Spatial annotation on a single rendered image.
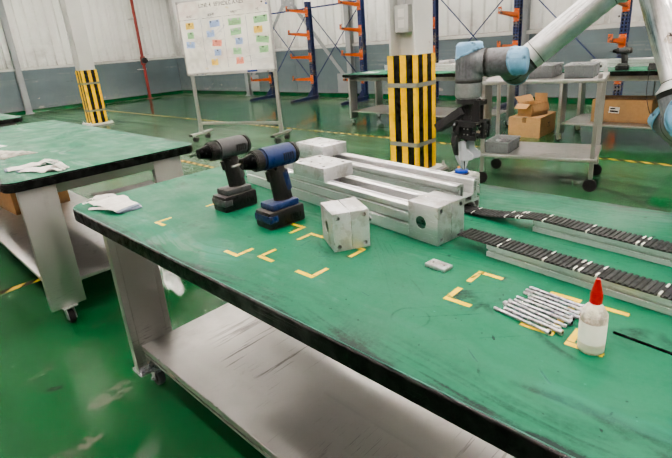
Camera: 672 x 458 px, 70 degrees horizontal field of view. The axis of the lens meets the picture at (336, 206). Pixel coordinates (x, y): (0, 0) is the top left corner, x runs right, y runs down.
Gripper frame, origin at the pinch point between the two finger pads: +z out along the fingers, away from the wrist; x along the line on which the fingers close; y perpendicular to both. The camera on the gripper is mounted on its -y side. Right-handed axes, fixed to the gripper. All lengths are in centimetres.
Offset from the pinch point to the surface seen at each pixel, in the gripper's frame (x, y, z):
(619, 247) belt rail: -14, 51, 8
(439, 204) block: -34.8, 19.7, -0.7
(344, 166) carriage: -29.6, -20.0, -2.9
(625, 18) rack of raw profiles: 669, -216, -42
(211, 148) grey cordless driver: -60, -43, -12
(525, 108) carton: 419, -220, 52
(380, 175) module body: -16.8, -18.1, 2.5
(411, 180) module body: -18.0, -4.1, 1.5
